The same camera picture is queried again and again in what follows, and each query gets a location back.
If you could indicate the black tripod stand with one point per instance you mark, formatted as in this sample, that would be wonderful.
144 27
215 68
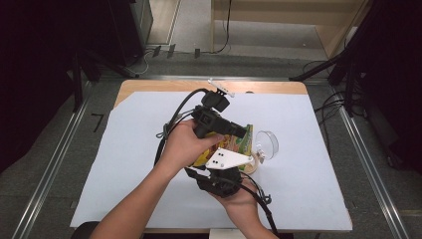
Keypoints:
315 69

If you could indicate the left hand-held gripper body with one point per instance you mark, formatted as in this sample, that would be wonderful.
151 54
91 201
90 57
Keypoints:
207 119

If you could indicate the yellow green spouted pouch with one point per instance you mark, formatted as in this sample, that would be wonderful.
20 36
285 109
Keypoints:
240 144

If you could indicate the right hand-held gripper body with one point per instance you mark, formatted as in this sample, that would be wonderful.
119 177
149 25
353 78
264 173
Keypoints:
222 184

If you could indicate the person's left hand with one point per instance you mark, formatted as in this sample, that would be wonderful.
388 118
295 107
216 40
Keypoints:
184 149

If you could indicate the white box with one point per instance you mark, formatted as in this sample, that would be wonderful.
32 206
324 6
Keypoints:
222 234

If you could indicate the wooden table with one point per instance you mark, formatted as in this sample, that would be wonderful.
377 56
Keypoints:
159 87

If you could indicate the black cabinet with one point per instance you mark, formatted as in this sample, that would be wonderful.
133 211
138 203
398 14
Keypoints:
129 26

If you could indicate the white paper sheet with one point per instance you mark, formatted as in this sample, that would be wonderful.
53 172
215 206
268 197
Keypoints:
298 192

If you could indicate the person's right hand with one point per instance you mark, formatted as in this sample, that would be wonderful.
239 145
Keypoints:
244 202

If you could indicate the metal floor rail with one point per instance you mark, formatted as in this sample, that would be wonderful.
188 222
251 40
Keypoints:
49 172
371 172

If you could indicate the black metal stand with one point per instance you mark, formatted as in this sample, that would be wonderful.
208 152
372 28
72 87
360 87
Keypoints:
78 86

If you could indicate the wooden shelf unit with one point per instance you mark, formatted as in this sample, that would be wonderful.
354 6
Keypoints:
265 18

